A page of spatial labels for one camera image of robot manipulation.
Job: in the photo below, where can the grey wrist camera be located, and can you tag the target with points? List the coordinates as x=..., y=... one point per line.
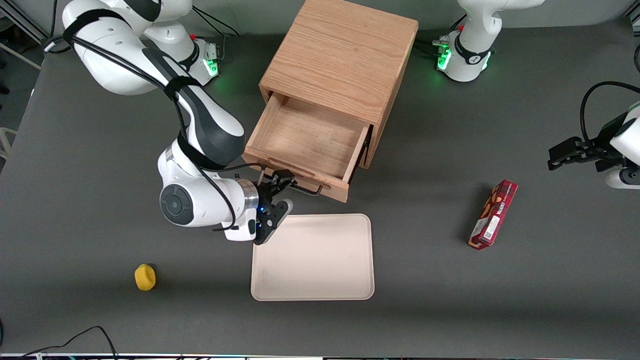
x=282, y=210
x=622, y=178

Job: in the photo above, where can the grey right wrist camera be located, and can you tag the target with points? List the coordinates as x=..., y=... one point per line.
x=282, y=210

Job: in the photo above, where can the beige rectangular tray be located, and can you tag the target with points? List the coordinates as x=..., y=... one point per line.
x=312, y=257

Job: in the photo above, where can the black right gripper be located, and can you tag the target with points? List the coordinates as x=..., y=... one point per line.
x=264, y=196

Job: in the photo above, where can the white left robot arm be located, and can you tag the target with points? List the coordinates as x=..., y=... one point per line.
x=472, y=50

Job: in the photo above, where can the wooden drawer cabinet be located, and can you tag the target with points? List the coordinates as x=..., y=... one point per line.
x=340, y=55

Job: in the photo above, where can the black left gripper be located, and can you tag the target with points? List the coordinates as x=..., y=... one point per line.
x=601, y=141

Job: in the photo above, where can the red snack box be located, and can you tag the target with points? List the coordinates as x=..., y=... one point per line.
x=492, y=215

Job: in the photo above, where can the aluminium frame profile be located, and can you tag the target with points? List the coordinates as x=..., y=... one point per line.
x=25, y=25

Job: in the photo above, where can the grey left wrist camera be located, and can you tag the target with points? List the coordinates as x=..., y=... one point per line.
x=622, y=178

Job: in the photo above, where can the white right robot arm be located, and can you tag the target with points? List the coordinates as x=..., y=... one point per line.
x=200, y=120

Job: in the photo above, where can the yellow sponge ball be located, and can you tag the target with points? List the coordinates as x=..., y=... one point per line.
x=145, y=277

